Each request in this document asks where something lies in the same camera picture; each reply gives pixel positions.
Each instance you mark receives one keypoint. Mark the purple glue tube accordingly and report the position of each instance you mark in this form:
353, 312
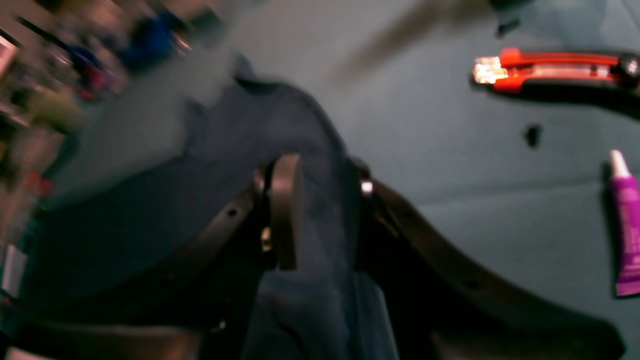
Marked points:
626, 194

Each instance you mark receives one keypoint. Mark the light blue table cloth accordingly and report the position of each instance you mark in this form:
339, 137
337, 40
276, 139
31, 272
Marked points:
518, 185

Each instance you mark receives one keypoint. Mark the orange utility knife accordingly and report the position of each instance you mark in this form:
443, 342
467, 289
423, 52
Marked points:
516, 71

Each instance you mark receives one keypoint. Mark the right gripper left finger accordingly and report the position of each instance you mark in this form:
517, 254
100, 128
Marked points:
197, 303

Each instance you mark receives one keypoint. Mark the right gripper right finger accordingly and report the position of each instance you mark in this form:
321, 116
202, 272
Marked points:
444, 306

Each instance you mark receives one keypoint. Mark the dark blue T-shirt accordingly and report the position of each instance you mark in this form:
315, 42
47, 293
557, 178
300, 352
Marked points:
322, 310

